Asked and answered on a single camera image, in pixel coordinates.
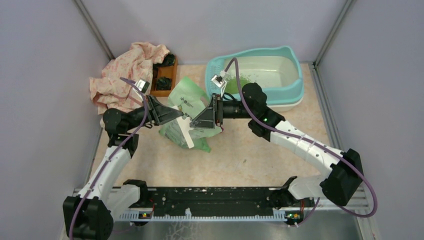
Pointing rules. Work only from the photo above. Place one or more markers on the green litter pile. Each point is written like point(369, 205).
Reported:
point(232, 87)

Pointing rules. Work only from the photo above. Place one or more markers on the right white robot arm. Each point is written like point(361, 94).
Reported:
point(338, 179)

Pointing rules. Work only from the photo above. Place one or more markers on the dark plant far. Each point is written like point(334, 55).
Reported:
point(169, 60)

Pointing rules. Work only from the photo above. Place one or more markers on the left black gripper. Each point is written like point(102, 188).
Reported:
point(159, 113)

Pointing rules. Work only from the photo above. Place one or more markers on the pink patterned cloth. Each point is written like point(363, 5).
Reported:
point(110, 92)

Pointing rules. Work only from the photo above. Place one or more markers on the white bag clip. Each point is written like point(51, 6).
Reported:
point(184, 129)

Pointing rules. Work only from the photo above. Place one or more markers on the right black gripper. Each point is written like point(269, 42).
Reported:
point(213, 113)

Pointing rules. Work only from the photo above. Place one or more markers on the dark plant near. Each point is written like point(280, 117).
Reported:
point(163, 84)

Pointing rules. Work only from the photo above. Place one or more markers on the teal litter box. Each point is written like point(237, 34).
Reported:
point(276, 70)

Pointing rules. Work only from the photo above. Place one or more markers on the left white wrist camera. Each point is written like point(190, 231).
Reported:
point(143, 85)

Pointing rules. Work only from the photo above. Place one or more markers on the white slotted cable duct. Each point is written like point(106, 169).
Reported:
point(133, 216)

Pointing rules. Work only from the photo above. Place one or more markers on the dark plant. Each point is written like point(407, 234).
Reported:
point(169, 60)
point(163, 84)

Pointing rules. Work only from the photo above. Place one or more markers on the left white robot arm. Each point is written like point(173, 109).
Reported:
point(90, 215)

